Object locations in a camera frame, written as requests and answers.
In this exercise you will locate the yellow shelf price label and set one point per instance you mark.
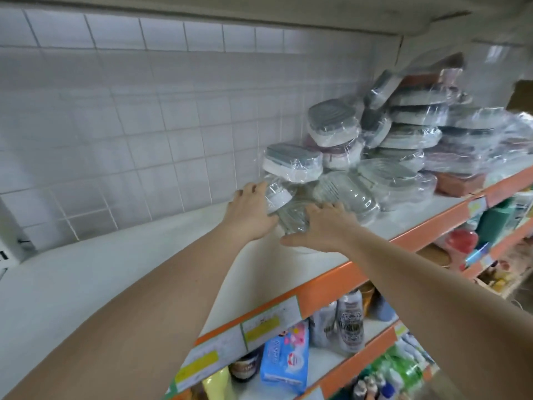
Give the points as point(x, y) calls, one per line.
point(271, 322)
point(476, 207)
point(208, 358)

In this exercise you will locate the person's right hand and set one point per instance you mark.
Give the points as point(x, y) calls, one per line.
point(329, 233)

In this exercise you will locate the orange metal store shelving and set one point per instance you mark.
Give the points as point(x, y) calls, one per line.
point(100, 270)

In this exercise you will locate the person's right forearm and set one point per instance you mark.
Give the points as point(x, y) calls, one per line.
point(441, 312)

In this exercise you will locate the person's left forearm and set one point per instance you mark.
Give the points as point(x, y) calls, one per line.
point(125, 329)

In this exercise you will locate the dark plastic bottle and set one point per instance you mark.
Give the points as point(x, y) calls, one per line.
point(245, 366)

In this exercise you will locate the pink plastic bottle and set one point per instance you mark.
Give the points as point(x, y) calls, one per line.
point(462, 245)

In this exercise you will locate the person's left hand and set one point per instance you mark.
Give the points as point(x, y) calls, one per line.
point(248, 216)

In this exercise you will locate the blue product pack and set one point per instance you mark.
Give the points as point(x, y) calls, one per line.
point(285, 354)

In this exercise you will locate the yellow plastic bottle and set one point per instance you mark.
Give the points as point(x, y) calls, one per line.
point(218, 385)

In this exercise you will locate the pile of soap dishes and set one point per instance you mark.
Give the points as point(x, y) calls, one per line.
point(400, 137)

